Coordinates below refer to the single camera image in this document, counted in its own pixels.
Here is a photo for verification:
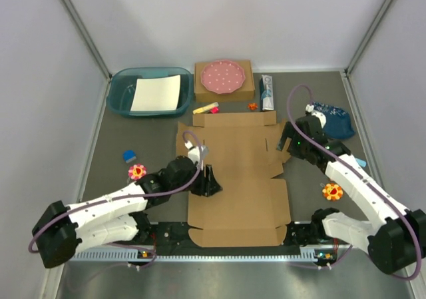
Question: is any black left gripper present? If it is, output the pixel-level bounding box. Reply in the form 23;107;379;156
171;162;222;196

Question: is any brown cardboard box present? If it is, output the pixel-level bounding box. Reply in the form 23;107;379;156
194;60;255;103
176;111;291;248

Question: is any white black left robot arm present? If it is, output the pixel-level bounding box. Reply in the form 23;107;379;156
29;156;222;269

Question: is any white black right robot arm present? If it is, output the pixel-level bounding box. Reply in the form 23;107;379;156
277;114;425;274

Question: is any white blue toothpaste box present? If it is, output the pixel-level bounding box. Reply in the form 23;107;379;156
259;75;274;111

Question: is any closed brown cardboard box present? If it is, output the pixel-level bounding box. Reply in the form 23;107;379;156
194;60;255;103

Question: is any small orange candy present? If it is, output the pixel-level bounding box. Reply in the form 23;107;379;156
248;103;258;111

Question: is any orange plush flower toy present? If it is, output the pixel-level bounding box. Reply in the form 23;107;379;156
322;183;343;201

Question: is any yellow highlighter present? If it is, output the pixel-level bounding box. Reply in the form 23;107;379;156
192;102;219;115

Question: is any pink plush flower toy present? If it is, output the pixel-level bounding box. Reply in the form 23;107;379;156
128;164;147;181

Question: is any light blue pen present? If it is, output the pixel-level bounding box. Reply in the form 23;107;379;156
355;158;367;168

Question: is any pink dotted plate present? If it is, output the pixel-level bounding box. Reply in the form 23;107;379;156
200;60;246;95

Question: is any blue eraser block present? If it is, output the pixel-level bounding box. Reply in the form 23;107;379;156
122;150;136;163

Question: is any white paper sheet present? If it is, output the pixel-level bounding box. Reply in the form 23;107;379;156
130;75;181;112

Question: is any teal plastic bin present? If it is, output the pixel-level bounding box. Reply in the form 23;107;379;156
106;67;194;117

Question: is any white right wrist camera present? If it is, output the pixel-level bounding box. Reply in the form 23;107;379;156
305;104;327;128

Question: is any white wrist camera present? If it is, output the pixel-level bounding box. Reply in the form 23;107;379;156
184;141;208;164
305;104;327;128

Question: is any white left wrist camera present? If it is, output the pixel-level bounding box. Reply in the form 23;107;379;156
184;141;208;164

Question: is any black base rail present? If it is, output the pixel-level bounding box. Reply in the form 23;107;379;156
112;221;337;250

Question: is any grey slotted cable duct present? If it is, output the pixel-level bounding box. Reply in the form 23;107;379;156
71;248;337;262

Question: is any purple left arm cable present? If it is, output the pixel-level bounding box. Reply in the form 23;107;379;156
28;131;204;270

